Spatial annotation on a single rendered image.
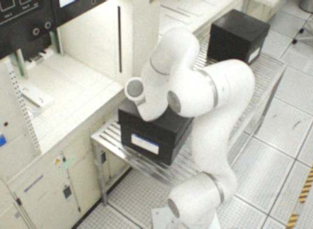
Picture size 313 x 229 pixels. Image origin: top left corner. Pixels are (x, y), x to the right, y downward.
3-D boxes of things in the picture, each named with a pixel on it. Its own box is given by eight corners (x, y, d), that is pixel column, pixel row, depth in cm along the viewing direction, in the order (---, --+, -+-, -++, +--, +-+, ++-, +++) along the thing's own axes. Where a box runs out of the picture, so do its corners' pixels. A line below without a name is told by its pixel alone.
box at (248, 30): (241, 75, 196) (251, 41, 178) (204, 55, 208) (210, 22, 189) (260, 56, 212) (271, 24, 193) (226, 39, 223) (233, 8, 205)
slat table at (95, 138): (174, 258, 189) (191, 202, 134) (101, 205, 211) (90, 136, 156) (258, 133, 265) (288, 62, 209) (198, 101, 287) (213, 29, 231)
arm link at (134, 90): (162, 100, 119) (152, 78, 120) (150, 97, 106) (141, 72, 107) (142, 109, 121) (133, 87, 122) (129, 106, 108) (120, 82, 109)
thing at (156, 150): (119, 143, 154) (118, 120, 141) (146, 108, 171) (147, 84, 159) (170, 167, 146) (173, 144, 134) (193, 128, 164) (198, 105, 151)
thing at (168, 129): (174, 149, 134) (177, 130, 125) (116, 123, 142) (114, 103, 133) (199, 107, 153) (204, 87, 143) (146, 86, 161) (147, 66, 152)
